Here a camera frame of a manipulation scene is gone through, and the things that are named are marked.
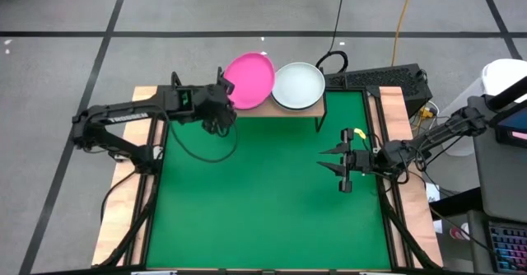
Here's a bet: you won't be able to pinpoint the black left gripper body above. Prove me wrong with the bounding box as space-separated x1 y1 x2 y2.
193 82 239 138

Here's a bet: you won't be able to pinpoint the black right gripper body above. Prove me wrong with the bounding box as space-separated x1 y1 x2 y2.
339 128 377 194

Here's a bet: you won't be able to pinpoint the pink plate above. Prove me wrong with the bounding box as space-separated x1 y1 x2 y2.
223 51 277 111

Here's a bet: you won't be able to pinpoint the white plate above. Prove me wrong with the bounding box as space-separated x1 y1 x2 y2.
271 62 326 110

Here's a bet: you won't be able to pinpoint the wooden table side board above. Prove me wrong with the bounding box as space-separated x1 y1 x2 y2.
91 86 166 268
377 86 445 268

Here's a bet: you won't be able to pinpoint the white paper sheets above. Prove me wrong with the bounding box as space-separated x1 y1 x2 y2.
425 181 445 235

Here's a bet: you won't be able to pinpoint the green table mat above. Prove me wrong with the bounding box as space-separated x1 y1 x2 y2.
146 89 393 270

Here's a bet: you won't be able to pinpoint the black computer tower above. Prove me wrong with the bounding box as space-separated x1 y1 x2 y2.
324 63 435 118

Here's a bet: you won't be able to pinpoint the red white cup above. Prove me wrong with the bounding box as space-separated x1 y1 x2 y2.
448 221 471 242

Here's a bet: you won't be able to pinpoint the grey equipment cart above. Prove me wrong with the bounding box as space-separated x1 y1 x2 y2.
467 95 527 223

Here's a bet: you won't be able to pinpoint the black desktop monitor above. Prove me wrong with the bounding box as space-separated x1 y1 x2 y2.
493 105 527 150

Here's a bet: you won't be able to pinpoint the white waste bin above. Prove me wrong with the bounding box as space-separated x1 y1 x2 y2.
444 58 527 158

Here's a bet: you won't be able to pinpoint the backlit computer keyboard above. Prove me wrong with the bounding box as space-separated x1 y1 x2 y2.
486 221 527 275

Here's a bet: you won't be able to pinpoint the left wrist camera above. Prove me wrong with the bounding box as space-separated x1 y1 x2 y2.
176 86 196 114

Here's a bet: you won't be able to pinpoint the wooden shelf with black frame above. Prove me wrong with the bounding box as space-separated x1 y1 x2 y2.
222 66 329 133

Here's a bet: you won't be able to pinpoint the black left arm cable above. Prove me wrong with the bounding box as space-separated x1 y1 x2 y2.
168 113 240 164

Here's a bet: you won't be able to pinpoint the black table frame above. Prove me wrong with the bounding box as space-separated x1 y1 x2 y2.
105 86 446 275

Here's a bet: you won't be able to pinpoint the long black floor cable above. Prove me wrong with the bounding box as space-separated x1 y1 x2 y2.
315 0 350 73

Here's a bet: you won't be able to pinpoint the yellow extension cable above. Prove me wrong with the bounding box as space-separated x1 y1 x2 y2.
390 0 418 68

